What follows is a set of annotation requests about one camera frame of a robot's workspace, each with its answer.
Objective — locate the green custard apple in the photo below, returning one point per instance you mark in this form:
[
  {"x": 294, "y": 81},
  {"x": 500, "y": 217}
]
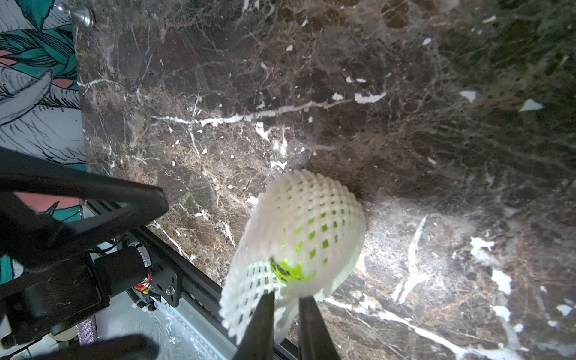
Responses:
[{"x": 320, "y": 240}]

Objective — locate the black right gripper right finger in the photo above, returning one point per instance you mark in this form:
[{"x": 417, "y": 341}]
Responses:
[{"x": 314, "y": 340}]

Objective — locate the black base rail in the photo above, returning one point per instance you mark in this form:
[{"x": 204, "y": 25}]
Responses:
[{"x": 188, "y": 291}]

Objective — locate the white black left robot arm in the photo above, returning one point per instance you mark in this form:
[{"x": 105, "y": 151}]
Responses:
[{"x": 62, "y": 285}]

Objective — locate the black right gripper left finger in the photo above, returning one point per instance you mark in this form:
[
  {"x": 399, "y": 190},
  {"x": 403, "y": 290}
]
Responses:
[{"x": 258, "y": 340}]

